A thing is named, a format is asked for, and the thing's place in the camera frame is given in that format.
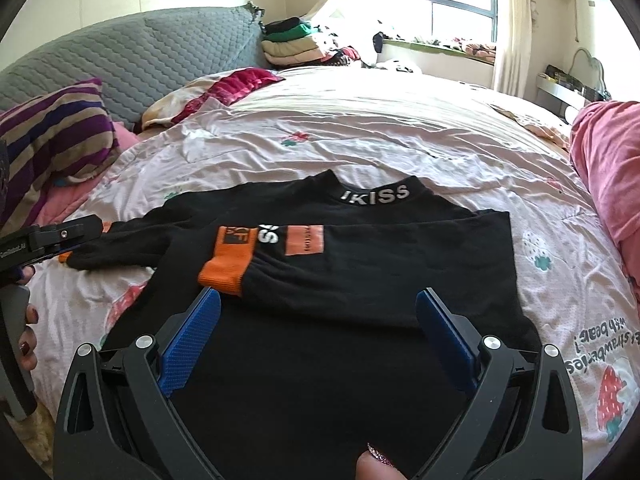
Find green folded garment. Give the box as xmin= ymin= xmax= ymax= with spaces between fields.
xmin=264 ymin=22 xmax=321 ymax=43

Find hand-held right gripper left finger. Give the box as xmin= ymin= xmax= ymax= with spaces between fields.
xmin=52 ymin=286 xmax=226 ymax=480

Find rose pink blanket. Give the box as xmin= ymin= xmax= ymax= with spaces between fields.
xmin=569 ymin=100 xmax=640 ymax=306

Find cream folded garment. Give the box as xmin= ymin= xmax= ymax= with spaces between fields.
xmin=261 ymin=37 xmax=326 ymax=67

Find pink strawberry printed quilt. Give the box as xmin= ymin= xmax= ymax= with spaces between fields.
xmin=25 ymin=67 xmax=640 ymax=480

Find pile of patterned clothes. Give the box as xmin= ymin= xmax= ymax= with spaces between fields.
xmin=315 ymin=22 xmax=373 ymax=67

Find person's left hand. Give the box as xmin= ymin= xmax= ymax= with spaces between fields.
xmin=15 ymin=265 xmax=41 ymax=375

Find arched mirror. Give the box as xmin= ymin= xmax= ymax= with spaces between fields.
xmin=570 ymin=47 xmax=610 ymax=102

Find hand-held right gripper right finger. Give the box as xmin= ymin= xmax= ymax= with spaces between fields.
xmin=415 ymin=287 xmax=585 ymax=480

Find white desk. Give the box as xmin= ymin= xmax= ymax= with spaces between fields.
xmin=536 ymin=72 xmax=603 ymax=122

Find cream curtain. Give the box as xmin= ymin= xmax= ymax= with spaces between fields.
xmin=491 ymin=0 xmax=540 ymax=106

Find green window sill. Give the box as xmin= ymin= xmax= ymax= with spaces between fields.
xmin=382 ymin=37 xmax=497 ymax=64

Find clothes on window sill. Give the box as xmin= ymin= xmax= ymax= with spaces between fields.
xmin=457 ymin=39 xmax=497 ymax=57

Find black folded garment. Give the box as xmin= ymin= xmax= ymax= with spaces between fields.
xmin=262 ymin=17 xmax=303 ymax=36

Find red and cream blanket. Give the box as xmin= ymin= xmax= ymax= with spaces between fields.
xmin=140 ymin=67 xmax=286 ymax=131

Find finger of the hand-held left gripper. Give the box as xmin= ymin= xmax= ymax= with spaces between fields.
xmin=27 ymin=214 xmax=106 ymax=262

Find purple striped pillow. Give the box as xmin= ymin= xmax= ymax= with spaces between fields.
xmin=0 ymin=77 xmax=121 ymax=241

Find black sweater with orange cuffs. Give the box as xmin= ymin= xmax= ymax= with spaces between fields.
xmin=57 ymin=169 xmax=543 ymax=480

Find person's right hand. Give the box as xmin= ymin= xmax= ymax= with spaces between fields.
xmin=354 ymin=442 xmax=403 ymax=480

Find grey quilted headboard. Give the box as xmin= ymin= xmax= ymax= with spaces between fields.
xmin=0 ymin=2 xmax=266 ymax=133

